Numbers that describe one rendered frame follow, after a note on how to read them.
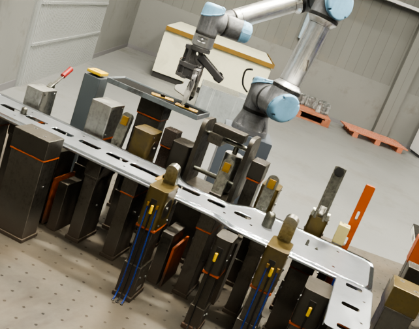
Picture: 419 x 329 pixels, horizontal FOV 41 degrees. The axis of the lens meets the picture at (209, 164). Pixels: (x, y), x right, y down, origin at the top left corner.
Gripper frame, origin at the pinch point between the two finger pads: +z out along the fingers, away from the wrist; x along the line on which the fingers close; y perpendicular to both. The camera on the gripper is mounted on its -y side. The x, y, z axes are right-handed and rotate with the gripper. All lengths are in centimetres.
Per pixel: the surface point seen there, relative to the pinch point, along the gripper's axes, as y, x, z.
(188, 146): -7.8, 18.5, 9.8
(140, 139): 7.7, 21.0, 12.9
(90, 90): 36.3, -2.4, 9.3
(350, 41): -128, -1015, -51
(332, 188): -55, 28, 3
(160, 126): 6.7, 0.2, 11.5
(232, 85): 47, -742, 86
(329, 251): -59, 41, 18
